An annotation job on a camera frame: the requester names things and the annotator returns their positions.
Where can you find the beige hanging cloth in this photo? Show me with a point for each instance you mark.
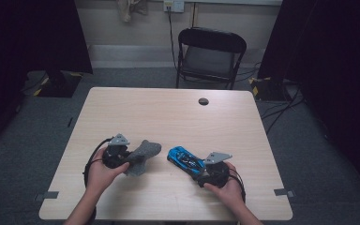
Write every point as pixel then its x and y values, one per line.
pixel 128 9

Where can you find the black curtain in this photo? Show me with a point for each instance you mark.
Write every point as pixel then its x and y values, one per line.
pixel 337 78
pixel 18 47

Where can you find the grey tape strip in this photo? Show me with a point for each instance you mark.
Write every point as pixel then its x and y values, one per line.
pixel 282 192
pixel 48 195

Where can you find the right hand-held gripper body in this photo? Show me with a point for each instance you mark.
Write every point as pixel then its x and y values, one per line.
pixel 215 173

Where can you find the white wall outlet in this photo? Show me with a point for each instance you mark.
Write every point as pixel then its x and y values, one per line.
pixel 174 5

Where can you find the black folding chair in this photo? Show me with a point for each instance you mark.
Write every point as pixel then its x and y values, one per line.
pixel 211 62

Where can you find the person's left hand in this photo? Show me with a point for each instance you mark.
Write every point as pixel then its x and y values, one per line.
pixel 101 175

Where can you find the black stand base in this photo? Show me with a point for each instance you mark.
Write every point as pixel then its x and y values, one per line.
pixel 268 89
pixel 61 86

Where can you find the blue toy car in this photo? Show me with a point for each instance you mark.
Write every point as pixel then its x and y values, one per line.
pixel 186 161

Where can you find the person's right hand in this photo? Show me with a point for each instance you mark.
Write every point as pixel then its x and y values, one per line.
pixel 228 193

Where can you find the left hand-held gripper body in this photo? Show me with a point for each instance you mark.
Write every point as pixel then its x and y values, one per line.
pixel 115 154

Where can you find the grey cloth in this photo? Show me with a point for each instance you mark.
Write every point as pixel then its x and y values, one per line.
pixel 145 153

